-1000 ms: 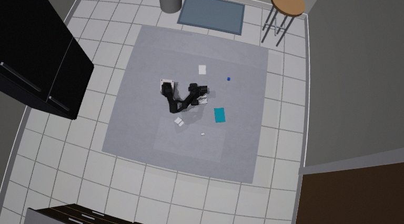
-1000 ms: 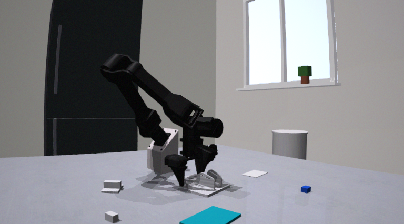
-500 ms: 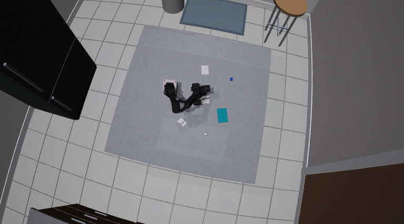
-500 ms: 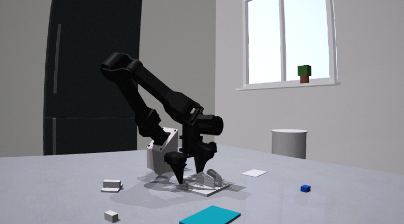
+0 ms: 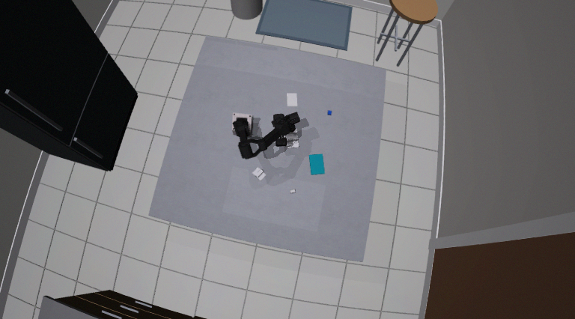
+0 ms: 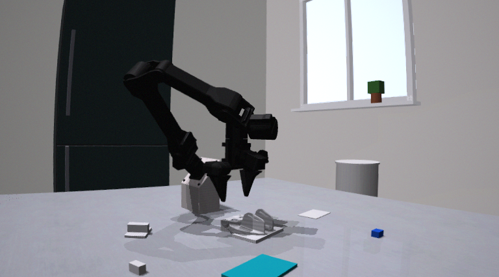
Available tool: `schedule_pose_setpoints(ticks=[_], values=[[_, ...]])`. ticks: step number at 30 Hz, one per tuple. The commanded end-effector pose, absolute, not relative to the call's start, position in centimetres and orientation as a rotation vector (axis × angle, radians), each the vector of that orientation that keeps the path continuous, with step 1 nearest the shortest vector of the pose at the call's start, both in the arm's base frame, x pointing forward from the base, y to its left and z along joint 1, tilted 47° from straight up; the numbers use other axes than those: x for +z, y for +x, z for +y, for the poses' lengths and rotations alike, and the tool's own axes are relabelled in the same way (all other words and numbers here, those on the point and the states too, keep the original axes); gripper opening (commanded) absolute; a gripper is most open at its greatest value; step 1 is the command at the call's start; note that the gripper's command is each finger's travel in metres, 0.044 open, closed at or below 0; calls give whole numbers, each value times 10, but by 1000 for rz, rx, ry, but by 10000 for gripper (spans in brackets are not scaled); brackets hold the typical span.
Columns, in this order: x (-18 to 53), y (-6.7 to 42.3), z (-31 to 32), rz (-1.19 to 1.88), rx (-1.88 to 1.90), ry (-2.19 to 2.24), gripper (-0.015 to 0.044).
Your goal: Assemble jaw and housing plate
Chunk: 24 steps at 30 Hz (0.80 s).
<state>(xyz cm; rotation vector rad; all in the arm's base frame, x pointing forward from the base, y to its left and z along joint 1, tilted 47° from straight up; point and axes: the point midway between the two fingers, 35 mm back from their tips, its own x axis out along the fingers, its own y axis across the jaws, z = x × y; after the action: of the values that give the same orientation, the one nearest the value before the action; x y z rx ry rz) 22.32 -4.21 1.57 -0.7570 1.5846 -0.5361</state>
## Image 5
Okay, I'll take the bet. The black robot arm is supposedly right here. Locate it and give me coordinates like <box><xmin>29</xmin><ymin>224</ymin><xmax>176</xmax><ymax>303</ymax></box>
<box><xmin>233</xmin><ymin>112</ymin><xmax>300</xmax><ymax>160</ymax></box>

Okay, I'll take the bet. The teal flat rectangular plate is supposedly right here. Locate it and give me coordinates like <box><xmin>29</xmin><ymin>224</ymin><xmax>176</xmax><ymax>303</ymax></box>
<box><xmin>309</xmin><ymin>154</ymin><xmax>325</xmax><ymax>175</ymax></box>

